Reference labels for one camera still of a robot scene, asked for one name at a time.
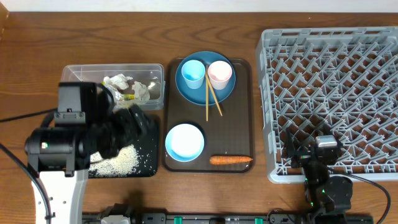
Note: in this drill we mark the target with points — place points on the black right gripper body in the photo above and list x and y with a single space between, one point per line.
301 159

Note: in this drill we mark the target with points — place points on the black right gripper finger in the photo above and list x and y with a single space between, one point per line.
289 148
322 128

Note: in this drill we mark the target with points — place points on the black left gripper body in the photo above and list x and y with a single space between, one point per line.
107 134

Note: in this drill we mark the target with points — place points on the orange carrot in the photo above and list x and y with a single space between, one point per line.
225 160

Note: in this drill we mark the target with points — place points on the green snack wrapper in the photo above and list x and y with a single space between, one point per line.
124 100

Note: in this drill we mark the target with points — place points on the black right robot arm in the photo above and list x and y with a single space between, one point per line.
329 196

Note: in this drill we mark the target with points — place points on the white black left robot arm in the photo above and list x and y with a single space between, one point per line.
76 143

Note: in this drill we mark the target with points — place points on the grey dishwasher rack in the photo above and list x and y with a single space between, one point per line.
345 76

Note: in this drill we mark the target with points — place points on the clear plastic waste bin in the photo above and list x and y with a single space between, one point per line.
149 74

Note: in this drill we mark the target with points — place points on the pile of white rice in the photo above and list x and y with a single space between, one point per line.
123 164

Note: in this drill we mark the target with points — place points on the black tray with rice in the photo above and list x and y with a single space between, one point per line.
147 149

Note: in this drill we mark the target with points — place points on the dark brown serving tray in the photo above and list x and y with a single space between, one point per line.
230 134

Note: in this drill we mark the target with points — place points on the light blue bowl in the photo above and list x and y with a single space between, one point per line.
184 142

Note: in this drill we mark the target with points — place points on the dark blue plate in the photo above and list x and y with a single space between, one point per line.
197 96

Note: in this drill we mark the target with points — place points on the light blue cup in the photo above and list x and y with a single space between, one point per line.
193 72

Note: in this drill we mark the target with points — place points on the wooden chopstick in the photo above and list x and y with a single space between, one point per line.
213 94
206 92

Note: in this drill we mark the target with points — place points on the pink cup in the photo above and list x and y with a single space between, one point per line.
219 73

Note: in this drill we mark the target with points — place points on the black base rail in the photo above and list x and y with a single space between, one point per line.
121 213

